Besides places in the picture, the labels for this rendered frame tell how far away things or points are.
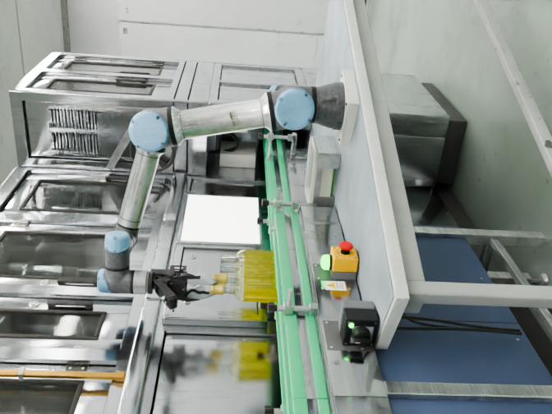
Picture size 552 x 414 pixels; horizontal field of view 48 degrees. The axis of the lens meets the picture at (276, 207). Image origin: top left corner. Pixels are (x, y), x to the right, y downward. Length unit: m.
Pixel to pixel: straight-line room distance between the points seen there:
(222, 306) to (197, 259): 0.30
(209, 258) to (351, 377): 1.03
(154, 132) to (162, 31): 3.91
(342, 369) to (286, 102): 0.75
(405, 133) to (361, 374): 1.76
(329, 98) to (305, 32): 3.74
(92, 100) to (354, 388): 1.97
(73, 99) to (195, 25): 2.81
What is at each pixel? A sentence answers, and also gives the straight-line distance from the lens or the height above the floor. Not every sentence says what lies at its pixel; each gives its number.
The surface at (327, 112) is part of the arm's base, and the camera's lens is 1.94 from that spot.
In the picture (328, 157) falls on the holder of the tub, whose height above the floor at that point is 0.79.
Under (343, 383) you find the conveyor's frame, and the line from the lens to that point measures 1.46.
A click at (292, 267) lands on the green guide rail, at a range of 1.85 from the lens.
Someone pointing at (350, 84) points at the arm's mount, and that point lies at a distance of 1.96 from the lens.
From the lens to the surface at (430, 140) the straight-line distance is 3.09.
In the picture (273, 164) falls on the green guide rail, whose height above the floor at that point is 0.94.
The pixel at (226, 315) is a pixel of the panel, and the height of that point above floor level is 1.12.
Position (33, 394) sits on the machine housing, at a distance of 1.92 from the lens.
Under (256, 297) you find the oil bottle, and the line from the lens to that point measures 1.95.
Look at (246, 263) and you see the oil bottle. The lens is 2.04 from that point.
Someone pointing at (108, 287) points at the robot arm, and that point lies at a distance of 1.98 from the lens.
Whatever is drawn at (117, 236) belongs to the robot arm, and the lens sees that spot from 1.93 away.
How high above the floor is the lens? 1.12
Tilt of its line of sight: 4 degrees down
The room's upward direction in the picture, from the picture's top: 87 degrees counter-clockwise
